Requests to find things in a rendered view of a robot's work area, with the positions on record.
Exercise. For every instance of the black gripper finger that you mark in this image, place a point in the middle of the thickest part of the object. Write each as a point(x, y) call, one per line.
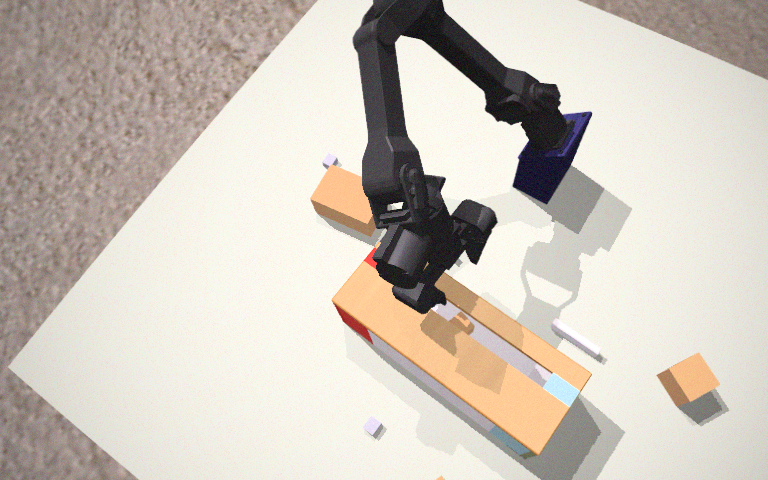
point(441, 300)
point(476, 246)

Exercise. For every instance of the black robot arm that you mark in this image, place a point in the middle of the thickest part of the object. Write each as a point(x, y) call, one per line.
point(392, 170)

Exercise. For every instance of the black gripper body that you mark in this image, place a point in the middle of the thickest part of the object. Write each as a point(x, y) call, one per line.
point(471, 218)

